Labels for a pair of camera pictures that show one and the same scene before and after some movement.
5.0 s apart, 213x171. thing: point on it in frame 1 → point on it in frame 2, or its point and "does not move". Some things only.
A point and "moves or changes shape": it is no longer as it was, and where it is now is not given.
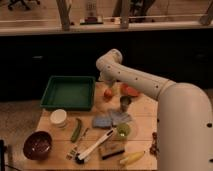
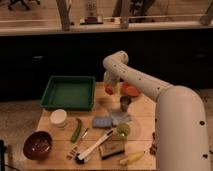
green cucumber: [76, 131] does not move
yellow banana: [132, 158] does not move
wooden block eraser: [112, 150] does not move
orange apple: [108, 93] moves or changes shape
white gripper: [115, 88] → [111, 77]
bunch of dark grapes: [154, 147] does not move
